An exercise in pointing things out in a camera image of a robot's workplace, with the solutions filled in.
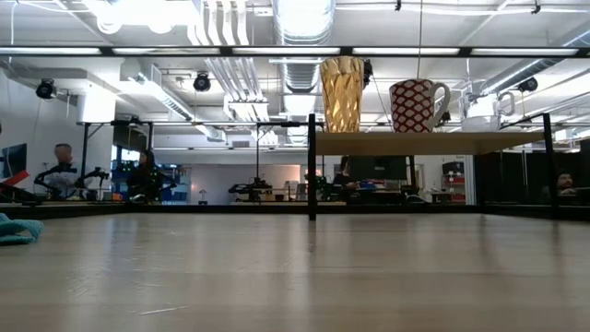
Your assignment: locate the amber faceted plastic cup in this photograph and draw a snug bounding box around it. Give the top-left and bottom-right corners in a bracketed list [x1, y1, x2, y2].
[318, 54, 366, 135]

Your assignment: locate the red white patterned mug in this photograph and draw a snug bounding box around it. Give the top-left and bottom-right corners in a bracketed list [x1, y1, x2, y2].
[388, 78, 452, 135]

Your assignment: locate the small clear glass mug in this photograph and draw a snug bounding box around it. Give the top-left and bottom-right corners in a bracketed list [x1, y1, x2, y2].
[459, 90, 516, 134]

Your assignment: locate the wooden shelf board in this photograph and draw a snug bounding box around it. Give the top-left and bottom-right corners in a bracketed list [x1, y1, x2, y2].
[314, 131, 547, 157]

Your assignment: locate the person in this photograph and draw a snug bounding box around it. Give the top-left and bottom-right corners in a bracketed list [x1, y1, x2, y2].
[125, 148, 165, 204]
[44, 142, 87, 200]
[543, 172, 578, 206]
[332, 155, 361, 202]

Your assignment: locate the red white storage rack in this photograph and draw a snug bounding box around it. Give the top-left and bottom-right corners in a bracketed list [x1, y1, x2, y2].
[441, 160, 467, 205]

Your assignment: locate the teal folded cloth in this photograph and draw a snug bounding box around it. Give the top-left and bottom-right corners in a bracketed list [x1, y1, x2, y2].
[0, 212, 45, 246]

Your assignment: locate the black metal shelf frame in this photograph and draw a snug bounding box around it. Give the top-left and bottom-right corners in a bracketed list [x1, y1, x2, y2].
[306, 112, 556, 222]

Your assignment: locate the black aluminium rig frame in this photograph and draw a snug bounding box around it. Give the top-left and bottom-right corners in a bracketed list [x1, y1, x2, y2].
[0, 44, 590, 220]

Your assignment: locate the silver ceiling duct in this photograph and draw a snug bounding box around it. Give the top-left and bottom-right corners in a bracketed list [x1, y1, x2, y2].
[270, 0, 337, 116]

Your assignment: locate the dark wall screen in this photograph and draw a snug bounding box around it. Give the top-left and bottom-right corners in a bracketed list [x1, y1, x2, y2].
[0, 142, 29, 179]

